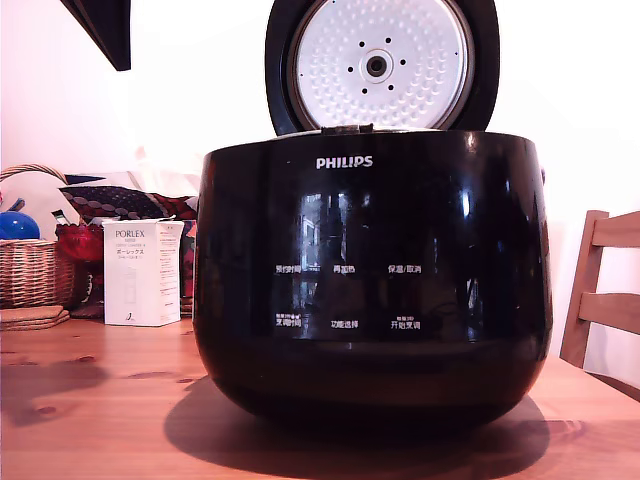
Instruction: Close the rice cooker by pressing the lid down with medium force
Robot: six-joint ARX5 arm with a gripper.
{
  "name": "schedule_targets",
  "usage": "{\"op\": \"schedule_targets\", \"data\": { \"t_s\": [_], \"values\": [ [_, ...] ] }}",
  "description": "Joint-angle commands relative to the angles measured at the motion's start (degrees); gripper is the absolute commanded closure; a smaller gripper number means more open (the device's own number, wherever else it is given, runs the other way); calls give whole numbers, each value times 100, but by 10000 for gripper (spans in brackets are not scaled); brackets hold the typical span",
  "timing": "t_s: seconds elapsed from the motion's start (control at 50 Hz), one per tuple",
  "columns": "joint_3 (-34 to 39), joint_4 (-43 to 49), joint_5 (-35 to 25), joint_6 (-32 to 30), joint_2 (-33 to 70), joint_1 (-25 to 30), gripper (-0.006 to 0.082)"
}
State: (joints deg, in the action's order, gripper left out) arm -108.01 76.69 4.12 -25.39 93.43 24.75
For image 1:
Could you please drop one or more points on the black rice cooker lid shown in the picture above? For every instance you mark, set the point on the black rice cooker lid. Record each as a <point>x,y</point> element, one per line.
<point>280,65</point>

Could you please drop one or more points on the black Philips rice cooker body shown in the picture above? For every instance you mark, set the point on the black Philips rice cooker body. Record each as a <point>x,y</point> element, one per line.
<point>370,240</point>

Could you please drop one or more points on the dark patterned cushion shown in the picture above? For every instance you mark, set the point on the dark patterned cushion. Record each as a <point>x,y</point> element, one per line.
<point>125,200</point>

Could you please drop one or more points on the white soft cloth bundle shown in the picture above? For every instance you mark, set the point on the white soft cloth bundle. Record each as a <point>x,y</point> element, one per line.
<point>35,197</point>

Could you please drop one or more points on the blue ball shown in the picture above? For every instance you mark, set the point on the blue ball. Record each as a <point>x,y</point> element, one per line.
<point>17,226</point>

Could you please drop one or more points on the white Porlex carton box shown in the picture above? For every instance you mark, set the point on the white Porlex carton box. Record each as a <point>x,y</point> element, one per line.
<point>132,272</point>

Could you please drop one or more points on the woven wicker basket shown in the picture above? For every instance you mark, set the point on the woven wicker basket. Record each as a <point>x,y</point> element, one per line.
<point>30,275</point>

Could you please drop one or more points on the stack of cork coasters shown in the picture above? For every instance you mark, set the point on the stack of cork coasters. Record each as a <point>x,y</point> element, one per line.
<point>30,318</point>

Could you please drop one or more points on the metal inner pot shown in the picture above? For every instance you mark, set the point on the metal inner pot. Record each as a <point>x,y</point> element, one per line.
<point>410,130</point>

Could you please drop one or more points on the light wooden chair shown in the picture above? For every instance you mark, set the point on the light wooden chair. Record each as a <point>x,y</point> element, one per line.
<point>595,295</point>

